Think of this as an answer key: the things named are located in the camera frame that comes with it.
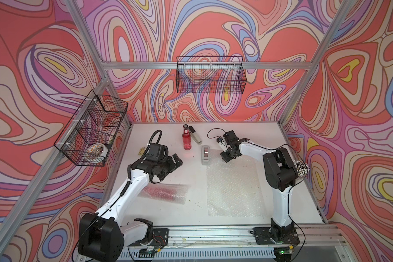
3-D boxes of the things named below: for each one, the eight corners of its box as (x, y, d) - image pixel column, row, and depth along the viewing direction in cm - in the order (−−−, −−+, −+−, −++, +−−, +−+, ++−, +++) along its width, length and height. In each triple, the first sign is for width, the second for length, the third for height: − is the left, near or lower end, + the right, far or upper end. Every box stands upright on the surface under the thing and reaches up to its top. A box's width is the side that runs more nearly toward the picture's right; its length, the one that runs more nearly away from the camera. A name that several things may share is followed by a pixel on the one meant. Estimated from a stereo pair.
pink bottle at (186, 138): (187, 151, 106) (185, 131, 90) (183, 147, 108) (180, 126, 92) (191, 148, 107) (190, 127, 92) (187, 144, 109) (185, 123, 94)
